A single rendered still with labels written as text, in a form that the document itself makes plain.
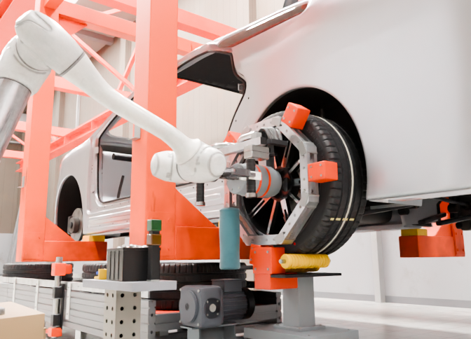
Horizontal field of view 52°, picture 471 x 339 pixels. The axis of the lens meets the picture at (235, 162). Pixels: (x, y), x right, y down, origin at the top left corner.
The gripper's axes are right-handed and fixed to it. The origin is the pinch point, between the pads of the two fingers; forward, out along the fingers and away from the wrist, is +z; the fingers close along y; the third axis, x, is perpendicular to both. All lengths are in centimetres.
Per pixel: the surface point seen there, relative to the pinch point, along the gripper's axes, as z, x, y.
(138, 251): -36.8, -28.0, -17.8
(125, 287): -43, -40, -16
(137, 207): -12, -7, -68
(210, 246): 24, -24, -60
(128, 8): 96, 239, -315
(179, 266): 18, -34, -79
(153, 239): -35.2, -23.8, -9.9
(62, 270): -6, -37, -181
